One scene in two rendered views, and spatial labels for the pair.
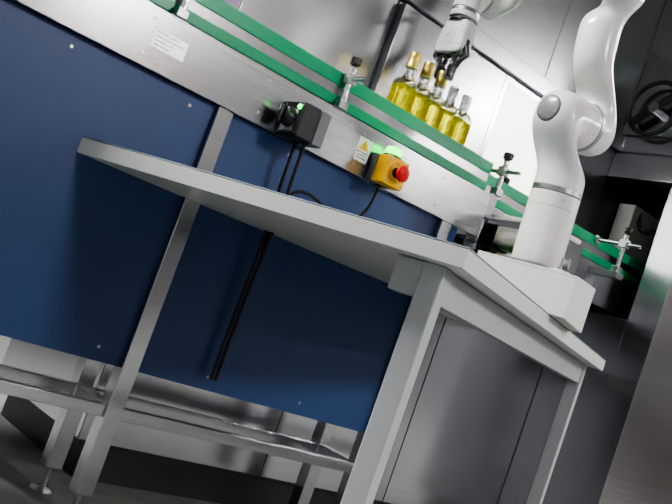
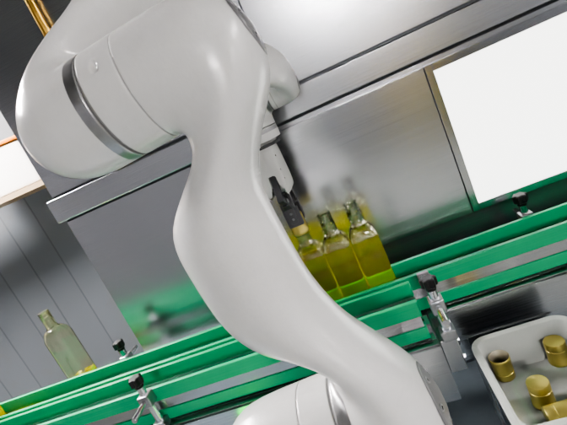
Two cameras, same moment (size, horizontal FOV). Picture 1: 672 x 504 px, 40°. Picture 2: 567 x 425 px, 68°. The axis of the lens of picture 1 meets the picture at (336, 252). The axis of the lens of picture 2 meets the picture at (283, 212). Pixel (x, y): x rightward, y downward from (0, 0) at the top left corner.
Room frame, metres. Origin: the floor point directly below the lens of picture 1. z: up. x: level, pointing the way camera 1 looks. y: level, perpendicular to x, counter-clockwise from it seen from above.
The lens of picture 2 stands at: (1.99, -0.76, 1.54)
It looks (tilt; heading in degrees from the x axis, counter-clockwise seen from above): 13 degrees down; 51
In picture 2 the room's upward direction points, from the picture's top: 25 degrees counter-clockwise
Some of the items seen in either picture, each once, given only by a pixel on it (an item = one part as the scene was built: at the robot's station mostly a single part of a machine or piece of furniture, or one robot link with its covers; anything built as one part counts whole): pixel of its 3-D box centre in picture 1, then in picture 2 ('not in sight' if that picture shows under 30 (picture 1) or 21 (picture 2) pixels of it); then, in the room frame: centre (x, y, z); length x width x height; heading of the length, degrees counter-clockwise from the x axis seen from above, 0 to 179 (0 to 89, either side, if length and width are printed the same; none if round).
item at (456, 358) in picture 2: (479, 205); (448, 339); (2.57, -0.33, 1.02); 0.09 x 0.04 x 0.07; 39
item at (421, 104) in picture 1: (409, 122); not in sight; (2.49, -0.07, 1.16); 0.06 x 0.06 x 0.21; 39
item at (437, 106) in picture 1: (423, 130); (326, 286); (2.53, -0.12, 1.16); 0.06 x 0.06 x 0.21; 39
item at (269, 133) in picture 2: (463, 16); (259, 138); (2.53, -0.12, 1.50); 0.09 x 0.08 x 0.03; 39
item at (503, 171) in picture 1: (496, 173); (434, 300); (2.55, -0.35, 1.12); 0.17 x 0.03 x 0.12; 39
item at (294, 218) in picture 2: (454, 68); (289, 212); (2.50, -0.14, 1.34); 0.03 x 0.03 x 0.07; 39
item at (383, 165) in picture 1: (387, 172); not in sight; (2.23, -0.05, 0.96); 0.07 x 0.07 x 0.07; 39
